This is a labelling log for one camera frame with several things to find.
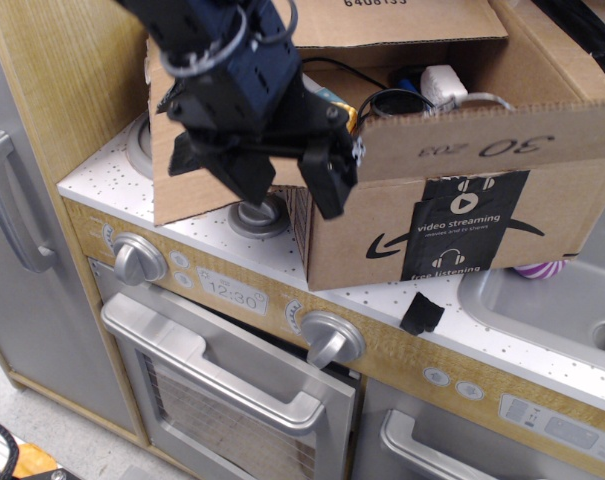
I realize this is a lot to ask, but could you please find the wooden toy kitchen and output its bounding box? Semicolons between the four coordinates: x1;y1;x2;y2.
0;1;605;479

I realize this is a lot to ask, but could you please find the silver fridge door handle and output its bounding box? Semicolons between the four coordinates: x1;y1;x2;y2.
0;130;57;274

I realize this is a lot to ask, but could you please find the silver metal fork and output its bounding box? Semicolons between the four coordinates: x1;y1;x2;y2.
454;92;514;111

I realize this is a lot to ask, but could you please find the black tape scrap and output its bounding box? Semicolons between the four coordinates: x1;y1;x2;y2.
400;292;445;336

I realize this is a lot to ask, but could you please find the grey stove burner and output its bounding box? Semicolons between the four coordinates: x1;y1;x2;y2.
228;195;289;240

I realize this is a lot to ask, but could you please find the silver dishwasher door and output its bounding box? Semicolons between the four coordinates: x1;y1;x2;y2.
352;380;605;479

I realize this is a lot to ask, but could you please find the blue pen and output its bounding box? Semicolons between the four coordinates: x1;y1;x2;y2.
398;78;419;93

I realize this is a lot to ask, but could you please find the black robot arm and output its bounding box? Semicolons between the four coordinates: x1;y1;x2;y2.
121;1;364;219

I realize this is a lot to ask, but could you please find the silver oven door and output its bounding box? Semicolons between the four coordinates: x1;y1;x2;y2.
90;260;359;479

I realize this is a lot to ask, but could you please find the yellow toy corn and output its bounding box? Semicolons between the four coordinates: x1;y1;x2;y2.
332;101;358;134

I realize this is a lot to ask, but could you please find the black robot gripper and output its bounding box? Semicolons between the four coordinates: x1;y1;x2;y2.
155;29;364;219

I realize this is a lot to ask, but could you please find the silver right stove knob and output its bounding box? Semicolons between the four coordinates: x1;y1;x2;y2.
300;311;366;369

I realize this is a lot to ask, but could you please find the large cardboard box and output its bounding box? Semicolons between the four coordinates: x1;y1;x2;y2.
144;0;605;292

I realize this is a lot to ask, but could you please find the purple white striped ball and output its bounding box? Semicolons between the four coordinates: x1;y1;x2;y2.
513;260;568;280

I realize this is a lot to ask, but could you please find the toy knife blue handle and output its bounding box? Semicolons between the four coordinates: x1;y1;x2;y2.
315;87;343;103

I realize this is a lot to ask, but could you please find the orange object on floor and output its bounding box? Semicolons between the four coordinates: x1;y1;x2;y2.
12;443;59;479

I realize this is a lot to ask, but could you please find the grey toy sink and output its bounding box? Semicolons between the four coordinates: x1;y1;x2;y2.
458;209;605;370

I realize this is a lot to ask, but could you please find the silver stove knob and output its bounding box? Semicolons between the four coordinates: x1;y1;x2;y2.
113;232;168;286
300;311;366;369

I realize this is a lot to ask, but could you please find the white red toy block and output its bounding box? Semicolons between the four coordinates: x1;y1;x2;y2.
420;65;468;104

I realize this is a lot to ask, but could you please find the black silver 3D mouse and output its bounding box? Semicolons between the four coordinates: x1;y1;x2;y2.
370;89;434;117

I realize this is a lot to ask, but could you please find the silver left stove knob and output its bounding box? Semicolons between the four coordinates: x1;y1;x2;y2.
113;232;168;286

